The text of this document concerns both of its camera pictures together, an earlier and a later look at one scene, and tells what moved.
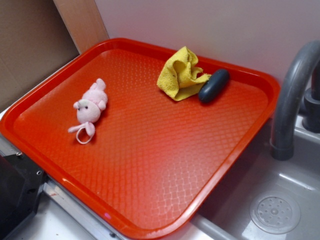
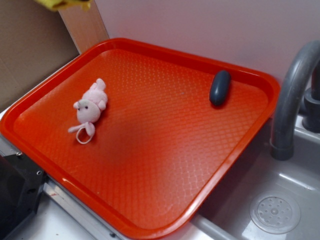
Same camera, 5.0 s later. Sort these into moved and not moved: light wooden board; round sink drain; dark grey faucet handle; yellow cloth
Moved: yellow cloth
Not moved: round sink drain; dark grey faucet handle; light wooden board
